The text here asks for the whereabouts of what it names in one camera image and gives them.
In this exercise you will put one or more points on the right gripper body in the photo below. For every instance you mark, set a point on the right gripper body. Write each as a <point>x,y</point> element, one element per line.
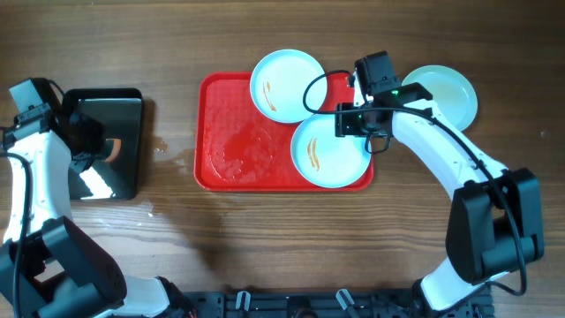
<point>349,119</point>

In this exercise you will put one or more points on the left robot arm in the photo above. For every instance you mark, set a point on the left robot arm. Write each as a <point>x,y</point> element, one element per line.
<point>49,266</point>

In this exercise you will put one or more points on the red plastic tray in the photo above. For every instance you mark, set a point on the red plastic tray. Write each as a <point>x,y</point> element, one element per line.
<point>240,150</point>

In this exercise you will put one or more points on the black rectangular water tray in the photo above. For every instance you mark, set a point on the black rectangular water tray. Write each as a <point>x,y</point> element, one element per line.
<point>120,110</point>

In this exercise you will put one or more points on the green and orange sponge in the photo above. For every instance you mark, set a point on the green and orange sponge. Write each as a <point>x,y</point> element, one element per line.
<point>111,149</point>

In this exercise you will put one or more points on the light blue plate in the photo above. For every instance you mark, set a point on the light blue plate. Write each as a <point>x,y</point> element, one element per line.
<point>285,87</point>
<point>454,94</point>
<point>324,159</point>

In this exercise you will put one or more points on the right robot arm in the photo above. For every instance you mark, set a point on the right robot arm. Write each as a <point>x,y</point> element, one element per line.
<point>495,224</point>

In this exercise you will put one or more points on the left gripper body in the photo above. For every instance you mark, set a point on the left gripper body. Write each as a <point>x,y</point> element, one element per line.
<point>88,133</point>

